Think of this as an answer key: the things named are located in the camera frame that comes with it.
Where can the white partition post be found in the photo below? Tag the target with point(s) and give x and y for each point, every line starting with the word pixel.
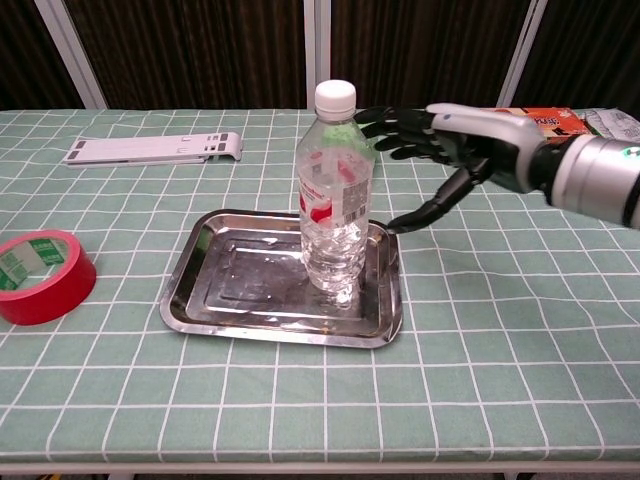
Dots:
pixel 520 55
pixel 318 45
pixel 75 55

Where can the red tape roll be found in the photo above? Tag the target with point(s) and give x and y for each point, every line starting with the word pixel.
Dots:
pixel 55 295

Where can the green snack bag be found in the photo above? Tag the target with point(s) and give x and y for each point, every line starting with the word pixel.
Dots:
pixel 612 122

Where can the clear plastic bottle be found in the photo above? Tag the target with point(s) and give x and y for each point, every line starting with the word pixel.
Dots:
pixel 334 200

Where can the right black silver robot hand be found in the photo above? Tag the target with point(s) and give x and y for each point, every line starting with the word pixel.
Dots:
pixel 480 135

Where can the orange snack box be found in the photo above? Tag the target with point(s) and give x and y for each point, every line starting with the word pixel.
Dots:
pixel 560 122

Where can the green checked tablecloth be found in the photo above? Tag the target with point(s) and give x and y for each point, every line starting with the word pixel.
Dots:
pixel 500 325

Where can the stainless steel tray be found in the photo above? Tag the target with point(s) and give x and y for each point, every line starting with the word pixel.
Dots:
pixel 240 285

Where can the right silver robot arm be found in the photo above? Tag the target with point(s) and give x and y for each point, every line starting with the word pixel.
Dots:
pixel 595 180

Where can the white folding laptop stand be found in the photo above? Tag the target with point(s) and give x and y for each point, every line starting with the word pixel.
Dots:
pixel 150 149

